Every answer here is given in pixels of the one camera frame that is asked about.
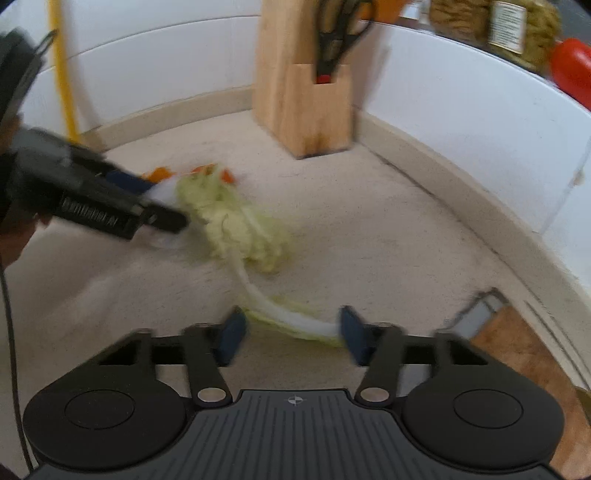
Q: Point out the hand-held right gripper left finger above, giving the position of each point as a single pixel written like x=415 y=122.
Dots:
x=231 y=334

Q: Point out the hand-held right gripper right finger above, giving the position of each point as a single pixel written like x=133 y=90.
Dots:
x=353 y=334

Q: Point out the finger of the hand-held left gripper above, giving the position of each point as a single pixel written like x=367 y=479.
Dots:
x=166 y=219
x=129 y=182

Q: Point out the clear plastic bag with peel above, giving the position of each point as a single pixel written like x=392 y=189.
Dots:
x=164 y=194

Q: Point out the pale napa cabbage leaf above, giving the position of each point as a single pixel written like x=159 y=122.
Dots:
x=240 y=226

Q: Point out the person's left hand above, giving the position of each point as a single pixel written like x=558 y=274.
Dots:
x=21 y=235

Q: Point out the yellow pipe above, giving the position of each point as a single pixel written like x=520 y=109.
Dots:
x=62 y=69

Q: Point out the wooden knife block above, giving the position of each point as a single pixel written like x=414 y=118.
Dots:
x=295 y=115

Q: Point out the wooden cutting board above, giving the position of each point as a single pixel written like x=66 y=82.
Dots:
x=531 y=364

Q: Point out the black kitchen scissors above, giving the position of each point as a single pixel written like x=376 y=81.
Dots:
x=330 y=46

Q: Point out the red tomato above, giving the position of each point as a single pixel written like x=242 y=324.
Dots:
x=572 y=69

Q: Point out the glass jar of green pickles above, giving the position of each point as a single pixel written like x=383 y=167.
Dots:
x=531 y=32

